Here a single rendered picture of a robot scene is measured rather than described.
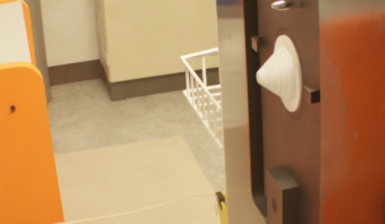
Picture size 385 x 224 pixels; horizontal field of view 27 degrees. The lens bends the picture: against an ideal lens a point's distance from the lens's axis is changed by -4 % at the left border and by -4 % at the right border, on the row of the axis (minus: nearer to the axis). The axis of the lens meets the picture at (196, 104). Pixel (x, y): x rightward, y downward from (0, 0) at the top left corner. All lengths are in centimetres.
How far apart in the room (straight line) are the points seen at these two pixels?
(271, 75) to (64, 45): 356
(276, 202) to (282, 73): 12
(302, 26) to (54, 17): 355
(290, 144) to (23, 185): 43
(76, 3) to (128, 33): 43
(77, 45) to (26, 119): 321
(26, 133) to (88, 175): 65
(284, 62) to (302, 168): 9
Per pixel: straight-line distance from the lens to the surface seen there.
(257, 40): 73
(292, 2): 63
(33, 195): 105
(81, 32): 419
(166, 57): 390
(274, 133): 75
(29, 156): 103
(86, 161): 172
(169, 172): 164
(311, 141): 65
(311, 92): 61
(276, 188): 71
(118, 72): 388
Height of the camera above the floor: 144
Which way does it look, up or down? 22 degrees down
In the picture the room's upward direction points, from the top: 4 degrees counter-clockwise
